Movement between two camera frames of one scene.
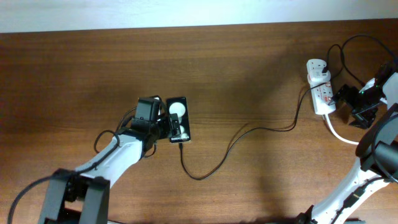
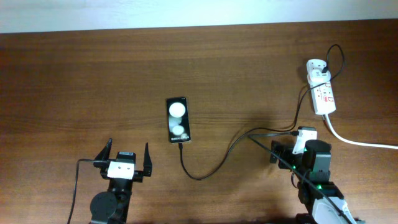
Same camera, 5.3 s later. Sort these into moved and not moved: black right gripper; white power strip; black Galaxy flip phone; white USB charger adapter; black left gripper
Moved: black right gripper; black left gripper
Not moved: white USB charger adapter; white power strip; black Galaxy flip phone
